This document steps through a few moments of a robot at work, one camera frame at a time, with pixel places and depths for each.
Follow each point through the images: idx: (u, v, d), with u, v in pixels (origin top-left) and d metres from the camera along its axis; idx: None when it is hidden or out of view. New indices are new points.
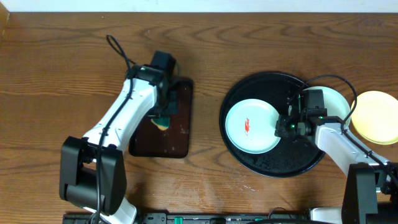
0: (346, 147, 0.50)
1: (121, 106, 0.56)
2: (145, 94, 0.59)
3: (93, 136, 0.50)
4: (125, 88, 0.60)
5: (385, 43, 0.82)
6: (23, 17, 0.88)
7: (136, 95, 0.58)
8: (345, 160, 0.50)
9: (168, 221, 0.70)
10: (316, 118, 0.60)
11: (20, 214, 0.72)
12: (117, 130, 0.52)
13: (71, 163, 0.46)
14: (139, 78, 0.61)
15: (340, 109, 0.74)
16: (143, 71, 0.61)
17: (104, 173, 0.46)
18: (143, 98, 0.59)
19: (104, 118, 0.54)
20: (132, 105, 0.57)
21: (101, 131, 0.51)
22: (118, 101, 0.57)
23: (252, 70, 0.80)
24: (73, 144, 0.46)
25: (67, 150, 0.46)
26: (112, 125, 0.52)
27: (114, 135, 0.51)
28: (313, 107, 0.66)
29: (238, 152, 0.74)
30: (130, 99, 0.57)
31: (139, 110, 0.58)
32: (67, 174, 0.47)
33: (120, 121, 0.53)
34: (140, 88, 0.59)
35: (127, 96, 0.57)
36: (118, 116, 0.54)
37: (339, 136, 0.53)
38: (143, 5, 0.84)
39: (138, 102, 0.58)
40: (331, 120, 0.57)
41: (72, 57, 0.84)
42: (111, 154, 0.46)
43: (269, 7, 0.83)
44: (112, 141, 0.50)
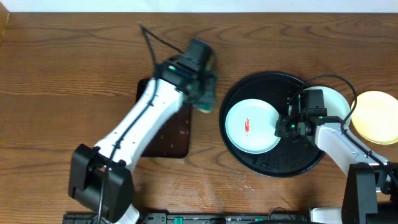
0: (346, 147, 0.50)
1: (141, 114, 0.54)
2: (167, 102, 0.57)
3: (105, 147, 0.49)
4: (148, 91, 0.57)
5: (384, 43, 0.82)
6: (23, 18, 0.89)
7: (157, 103, 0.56)
8: (345, 160, 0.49)
9: (168, 221, 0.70)
10: (316, 117, 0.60)
11: (20, 214, 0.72)
12: (131, 144, 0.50)
13: (79, 172, 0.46)
14: (165, 78, 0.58)
15: (341, 109, 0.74)
16: (171, 71, 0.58)
17: (109, 189, 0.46)
18: (166, 106, 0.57)
19: (121, 126, 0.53)
20: (152, 114, 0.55)
21: (114, 143, 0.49)
22: (138, 107, 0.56)
23: (252, 70, 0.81)
24: (84, 155, 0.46)
25: (78, 160, 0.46)
26: (127, 136, 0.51)
27: (127, 149, 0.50)
28: (313, 107, 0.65)
29: (238, 152, 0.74)
30: (150, 106, 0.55)
31: (157, 119, 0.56)
32: (76, 179, 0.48)
33: (136, 135, 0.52)
34: (161, 95, 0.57)
35: (148, 103, 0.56)
36: (135, 126, 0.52)
37: (339, 136, 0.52)
38: (143, 6, 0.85)
39: (159, 111, 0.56)
40: (331, 119, 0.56)
41: (73, 57, 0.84)
42: (119, 172, 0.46)
43: (268, 7, 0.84)
44: (124, 156, 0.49)
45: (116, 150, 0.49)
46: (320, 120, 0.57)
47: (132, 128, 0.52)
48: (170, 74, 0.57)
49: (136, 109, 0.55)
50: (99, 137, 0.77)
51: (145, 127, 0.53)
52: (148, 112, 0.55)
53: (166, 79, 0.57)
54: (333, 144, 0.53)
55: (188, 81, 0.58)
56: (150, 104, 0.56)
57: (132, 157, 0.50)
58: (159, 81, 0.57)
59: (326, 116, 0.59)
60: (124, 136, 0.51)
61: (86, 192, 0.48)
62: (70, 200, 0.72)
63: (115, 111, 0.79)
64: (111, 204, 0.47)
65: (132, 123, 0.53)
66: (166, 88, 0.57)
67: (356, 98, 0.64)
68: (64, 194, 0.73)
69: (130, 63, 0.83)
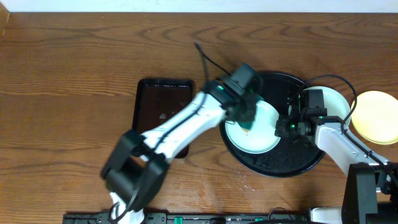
0: (346, 147, 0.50)
1: (186, 119, 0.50)
2: (212, 114, 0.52)
3: (150, 137, 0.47)
4: (197, 100, 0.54)
5: (385, 43, 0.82)
6: (23, 17, 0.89)
7: (203, 113, 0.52)
8: (345, 160, 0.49)
9: (168, 221, 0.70)
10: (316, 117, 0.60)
11: (20, 214, 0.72)
12: (173, 143, 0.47)
13: (123, 154, 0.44)
14: (211, 94, 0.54)
15: (341, 109, 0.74)
16: (219, 90, 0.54)
17: (146, 178, 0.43)
18: (210, 118, 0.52)
19: (168, 124, 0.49)
20: (196, 122, 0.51)
21: (160, 136, 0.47)
22: (185, 111, 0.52)
23: (252, 70, 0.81)
24: (132, 138, 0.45)
25: (125, 142, 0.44)
26: (171, 134, 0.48)
27: (169, 146, 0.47)
28: (313, 107, 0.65)
29: (238, 152, 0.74)
30: (196, 115, 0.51)
31: (200, 129, 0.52)
32: (114, 160, 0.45)
33: (180, 135, 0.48)
34: (209, 107, 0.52)
35: (194, 111, 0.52)
36: (180, 129, 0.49)
37: (339, 136, 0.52)
38: (144, 5, 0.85)
39: (203, 121, 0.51)
40: (331, 119, 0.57)
41: (73, 57, 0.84)
42: (161, 162, 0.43)
43: (268, 7, 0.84)
44: (165, 151, 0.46)
45: (160, 144, 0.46)
46: (320, 120, 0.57)
47: (176, 130, 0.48)
48: (217, 93, 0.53)
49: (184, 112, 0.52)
50: (99, 137, 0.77)
51: (189, 132, 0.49)
52: (193, 118, 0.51)
53: (211, 96, 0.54)
54: (333, 144, 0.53)
55: (232, 104, 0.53)
56: (197, 112, 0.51)
57: (172, 155, 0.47)
58: (206, 96, 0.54)
59: (326, 116, 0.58)
60: (168, 135, 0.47)
61: (118, 176, 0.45)
62: (69, 200, 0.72)
63: (115, 111, 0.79)
64: (140, 196, 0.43)
65: (178, 126, 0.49)
66: (213, 102, 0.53)
67: (356, 97, 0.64)
68: (64, 193, 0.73)
69: (130, 63, 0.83)
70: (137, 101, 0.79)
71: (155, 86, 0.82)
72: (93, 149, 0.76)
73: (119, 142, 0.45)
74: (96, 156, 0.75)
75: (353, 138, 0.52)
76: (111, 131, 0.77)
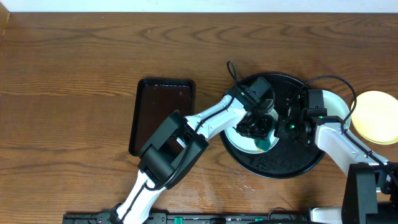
0: (346, 147, 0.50)
1: (217, 112, 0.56)
2: (239, 112, 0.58)
3: (191, 121, 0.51)
4: (225, 99, 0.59)
5: (385, 43, 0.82)
6: (23, 17, 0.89)
7: (231, 110, 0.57)
8: (346, 160, 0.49)
9: (168, 221, 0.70)
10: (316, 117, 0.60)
11: (20, 214, 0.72)
12: (209, 128, 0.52)
13: (167, 132, 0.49)
14: (237, 98, 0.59)
15: (339, 108, 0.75)
16: (242, 95, 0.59)
17: (187, 155, 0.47)
18: (237, 115, 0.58)
19: (203, 112, 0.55)
20: (226, 117, 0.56)
21: (198, 121, 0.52)
22: (215, 107, 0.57)
23: (252, 70, 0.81)
24: (177, 119, 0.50)
25: (171, 121, 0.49)
26: (207, 121, 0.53)
27: (206, 129, 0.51)
28: (313, 107, 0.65)
29: (236, 152, 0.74)
30: (226, 111, 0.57)
31: (227, 124, 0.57)
32: (157, 138, 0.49)
33: (214, 122, 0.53)
34: (236, 106, 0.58)
35: (224, 107, 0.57)
36: (213, 118, 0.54)
37: (339, 137, 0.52)
38: (143, 5, 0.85)
39: (231, 116, 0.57)
40: (331, 118, 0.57)
41: (73, 58, 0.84)
42: (201, 142, 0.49)
43: (268, 7, 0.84)
44: (204, 133, 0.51)
45: (199, 127, 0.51)
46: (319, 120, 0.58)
47: (209, 118, 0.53)
48: (240, 98, 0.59)
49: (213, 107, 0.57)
50: (99, 137, 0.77)
51: (221, 122, 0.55)
52: (222, 112, 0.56)
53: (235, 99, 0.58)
54: (333, 145, 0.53)
55: (250, 109, 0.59)
56: (226, 109, 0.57)
57: (208, 137, 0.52)
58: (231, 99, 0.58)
59: (326, 116, 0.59)
60: (204, 121, 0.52)
61: (158, 154, 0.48)
62: (69, 200, 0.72)
63: (115, 111, 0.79)
64: (181, 170, 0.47)
65: (211, 116, 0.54)
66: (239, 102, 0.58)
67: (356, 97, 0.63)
68: (64, 193, 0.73)
69: (130, 63, 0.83)
70: (137, 101, 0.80)
71: (155, 86, 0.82)
72: (93, 149, 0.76)
73: (164, 121, 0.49)
74: (96, 156, 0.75)
75: (353, 139, 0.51)
76: (111, 130, 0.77)
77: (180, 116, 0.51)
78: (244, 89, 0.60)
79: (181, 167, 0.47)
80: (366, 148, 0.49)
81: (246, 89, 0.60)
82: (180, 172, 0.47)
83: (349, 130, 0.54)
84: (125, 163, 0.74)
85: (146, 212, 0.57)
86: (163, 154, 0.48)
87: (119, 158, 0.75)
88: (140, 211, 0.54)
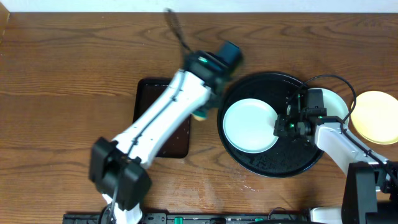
0: (346, 147, 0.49)
1: (163, 109, 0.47)
2: (193, 98, 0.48)
3: (124, 140, 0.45)
4: (174, 84, 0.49)
5: (385, 43, 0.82)
6: (23, 17, 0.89)
7: (180, 99, 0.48)
8: (345, 160, 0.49)
9: (168, 221, 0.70)
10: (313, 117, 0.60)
11: (20, 214, 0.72)
12: (149, 142, 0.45)
13: (97, 165, 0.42)
14: (191, 73, 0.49)
15: (337, 108, 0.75)
16: (200, 62, 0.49)
17: (125, 185, 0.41)
18: (190, 101, 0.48)
19: (142, 119, 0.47)
20: (175, 111, 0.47)
21: (134, 138, 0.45)
22: (161, 100, 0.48)
23: (252, 70, 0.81)
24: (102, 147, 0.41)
25: (94, 153, 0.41)
26: (145, 132, 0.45)
27: (145, 145, 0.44)
28: (313, 106, 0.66)
29: (236, 150, 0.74)
30: (173, 102, 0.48)
31: (181, 116, 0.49)
32: (92, 169, 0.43)
33: (156, 129, 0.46)
34: (186, 90, 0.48)
35: (171, 98, 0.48)
36: (155, 122, 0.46)
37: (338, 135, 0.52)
38: (144, 5, 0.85)
39: (181, 108, 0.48)
40: (330, 119, 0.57)
41: (72, 57, 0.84)
42: (135, 168, 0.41)
43: (268, 7, 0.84)
44: (141, 153, 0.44)
45: (134, 146, 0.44)
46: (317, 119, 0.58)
47: (150, 126, 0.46)
48: (196, 68, 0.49)
49: (160, 103, 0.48)
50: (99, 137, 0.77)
51: (166, 122, 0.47)
52: (171, 106, 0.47)
53: (191, 70, 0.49)
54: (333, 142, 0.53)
55: (213, 81, 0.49)
56: (173, 99, 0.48)
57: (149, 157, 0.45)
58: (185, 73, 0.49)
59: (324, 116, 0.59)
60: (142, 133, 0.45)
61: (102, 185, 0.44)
62: (69, 200, 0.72)
63: (115, 111, 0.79)
64: (126, 197, 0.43)
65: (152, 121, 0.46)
66: (194, 83, 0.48)
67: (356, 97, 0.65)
68: (64, 193, 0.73)
69: (130, 63, 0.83)
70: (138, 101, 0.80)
71: (155, 86, 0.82)
72: None
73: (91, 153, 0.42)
74: None
75: (353, 138, 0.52)
76: (111, 131, 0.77)
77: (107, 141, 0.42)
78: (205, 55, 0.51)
79: (125, 195, 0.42)
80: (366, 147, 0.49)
81: (208, 53, 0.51)
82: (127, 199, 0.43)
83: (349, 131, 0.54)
84: None
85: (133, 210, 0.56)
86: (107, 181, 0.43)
87: None
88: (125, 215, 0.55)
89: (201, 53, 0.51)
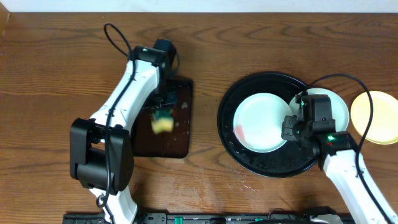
0: (364, 205, 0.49)
1: (125, 88, 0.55)
2: (148, 75, 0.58)
3: (99, 117, 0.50)
4: (129, 69, 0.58)
5: (385, 43, 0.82)
6: (22, 17, 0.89)
7: (139, 77, 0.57)
8: (360, 214, 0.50)
9: (168, 221, 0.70)
10: (324, 139, 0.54)
11: (20, 214, 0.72)
12: (122, 111, 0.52)
13: (81, 144, 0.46)
14: (141, 59, 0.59)
15: (338, 109, 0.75)
16: (145, 52, 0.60)
17: (113, 152, 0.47)
18: (147, 79, 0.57)
19: (109, 99, 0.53)
20: (137, 86, 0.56)
21: (107, 112, 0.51)
22: (122, 82, 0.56)
23: (252, 70, 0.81)
24: (81, 125, 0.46)
25: (76, 132, 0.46)
26: (117, 106, 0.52)
27: (120, 115, 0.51)
28: (320, 119, 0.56)
29: (236, 150, 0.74)
30: (134, 81, 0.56)
31: (145, 90, 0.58)
32: (76, 152, 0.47)
33: (125, 102, 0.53)
34: (142, 70, 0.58)
35: (130, 78, 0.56)
36: (122, 98, 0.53)
37: (355, 188, 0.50)
38: (144, 5, 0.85)
39: (142, 83, 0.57)
40: (343, 144, 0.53)
41: (72, 57, 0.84)
42: (118, 133, 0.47)
43: (268, 7, 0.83)
44: (119, 121, 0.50)
45: (111, 117, 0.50)
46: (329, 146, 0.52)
47: (119, 102, 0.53)
48: (143, 54, 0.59)
49: (122, 84, 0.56)
50: None
51: (133, 95, 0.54)
52: (132, 84, 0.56)
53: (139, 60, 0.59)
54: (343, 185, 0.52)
55: (160, 61, 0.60)
56: (133, 78, 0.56)
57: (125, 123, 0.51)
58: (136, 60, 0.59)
59: (337, 140, 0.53)
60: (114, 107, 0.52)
61: (89, 167, 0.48)
62: (70, 200, 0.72)
63: None
64: (115, 167, 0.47)
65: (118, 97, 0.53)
66: (146, 63, 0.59)
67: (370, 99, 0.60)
68: (64, 193, 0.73)
69: None
70: None
71: None
72: None
73: (71, 135, 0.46)
74: None
75: (369, 184, 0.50)
76: None
77: (85, 120, 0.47)
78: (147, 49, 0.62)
79: (114, 163, 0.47)
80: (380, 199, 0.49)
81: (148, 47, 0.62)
82: (116, 170, 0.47)
83: (364, 168, 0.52)
84: None
85: (128, 207, 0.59)
86: (95, 161, 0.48)
87: None
88: (121, 211, 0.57)
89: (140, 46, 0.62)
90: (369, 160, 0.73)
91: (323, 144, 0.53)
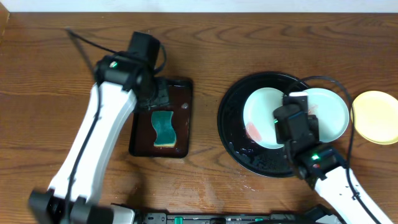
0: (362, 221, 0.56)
1: (89, 132, 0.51)
2: (116, 108, 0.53)
3: (61, 183, 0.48)
4: (94, 99, 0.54)
5: (385, 43, 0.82)
6: (22, 17, 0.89)
7: (106, 113, 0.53)
8: None
9: (168, 221, 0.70)
10: (311, 161, 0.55)
11: (20, 214, 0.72)
12: (86, 170, 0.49)
13: (43, 218, 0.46)
14: (110, 81, 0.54)
15: (337, 106, 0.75)
16: (112, 70, 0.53)
17: None
18: (114, 114, 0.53)
19: (71, 156, 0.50)
20: (104, 127, 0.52)
21: (69, 176, 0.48)
22: (87, 122, 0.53)
23: (252, 70, 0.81)
24: (39, 199, 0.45)
25: (34, 208, 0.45)
26: (81, 162, 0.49)
27: (83, 177, 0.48)
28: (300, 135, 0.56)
29: (235, 150, 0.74)
30: (99, 120, 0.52)
31: (115, 126, 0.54)
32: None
33: (90, 155, 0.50)
34: (109, 102, 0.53)
35: (95, 116, 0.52)
36: (87, 149, 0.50)
37: (352, 208, 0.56)
38: (143, 5, 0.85)
39: (109, 122, 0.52)
40: (328, 159, 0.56)
41: (72, 58, 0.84)
42: (79, 207, 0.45)
43: (268, 7, 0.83)
44: (81, 184, 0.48)
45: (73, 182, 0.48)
46: (317, 167, 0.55)
47: (81, 159, 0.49)
48: (111, 73, 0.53)
49: (86, 129, 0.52)
50: None
51: (99, 140, 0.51)
52: (96, 127, 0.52)
53: (106, 76, 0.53)
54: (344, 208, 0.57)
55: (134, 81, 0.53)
56: (98, 119, 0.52)
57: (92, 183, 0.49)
58: (101, 86, 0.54)
59: (323, 158, 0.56)
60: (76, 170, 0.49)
61: None
62: None
63: None
64: None
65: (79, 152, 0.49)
66: (111, 92, 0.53)
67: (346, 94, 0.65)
68: None
69: None
70: None
71: None
72: None
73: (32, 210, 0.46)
74: None
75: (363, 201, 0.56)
76: None
77: (44, 193, 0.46)
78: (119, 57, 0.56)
79: None
80: (376, 212, 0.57)
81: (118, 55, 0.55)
82: None
83: (356, 185, 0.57)
84: (125, 163, 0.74)
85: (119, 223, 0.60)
86: None
87: (119, 158, 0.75)
88: None
89: (107, 59, 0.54)
90: (370, 160, 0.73)
91: (311, 166, 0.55)
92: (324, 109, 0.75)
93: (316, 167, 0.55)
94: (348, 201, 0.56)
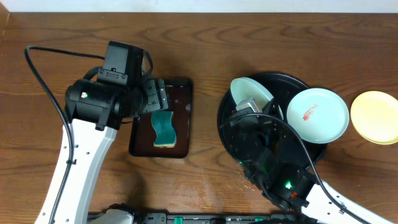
0: None
1: (64, 178, 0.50)
2: (92, 149, 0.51)
3: None
4: (65, 139, 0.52)
5: (385, 43, 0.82)
6: (23, 17, 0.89)
7: (80, 156, 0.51)
8: None
9: (168, 221, 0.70)
10: (286, 191, 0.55)
11: (20, 214, 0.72)
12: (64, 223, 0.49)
13: None
14: (83, 112, 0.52)
15: (328, 97, 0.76)
16: (85, 103, 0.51)
17: None
18: (91, 155, 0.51)
19: (48, 204, 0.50)
20: (80, 172, 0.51)
21: None
22: (60, 165, 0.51)
23: (252, 70, 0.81)
24: None
25: None
26: (59, 213, 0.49)
27: None
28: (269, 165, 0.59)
29: None
30: (74, 164, 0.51)
31: (94, 164, 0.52)
32: None
33: (67, 205, 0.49)
34: (84, 144, 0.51)
35: (69, 162, 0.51)
36: (63, 198, 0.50)
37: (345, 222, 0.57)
38: (144, 5, 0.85)
39: (84, 165, 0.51)
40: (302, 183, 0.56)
41: (71, 57, 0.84)
42: None
43: (269, 7, 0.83)
44: None
45: None
46: (295, 196, 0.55)
47: (58, 208, 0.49)
48: (83, 105, 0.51)
49: (59, 175, 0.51)
50: None
51: (76, 187, 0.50)
52: (69, 173, 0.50)
53: (79, 109, 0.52)
54: None
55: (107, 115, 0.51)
56: (73, 163, 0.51)
57: None
58: (71, 124, 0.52)
59: (295, 185, 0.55)
60: (53, 219, 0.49)
61: None
62: None
63: None
64: None
65: (55, 202, 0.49)
66: (83, 132, 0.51)
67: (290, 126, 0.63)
68: None
69: None
70: None
71: None
72: None
73: None
74: None
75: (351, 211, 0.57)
76: None
77: None
78: (94, 83, 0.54)
79: None
80: (370, 216, 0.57)
81: (92, 81, 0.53)
82: None
83: (337, 196, 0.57)
84: (125, 163, 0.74)
85: None
86: None
87: (119, 158, 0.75)
88: None
89: (78, 89, 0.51)
90: (369, 160, 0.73)
91: (289, 198, 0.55)
92: (323, 109, 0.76)
93: (293, 195, 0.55)
94: (338, 216, 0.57)
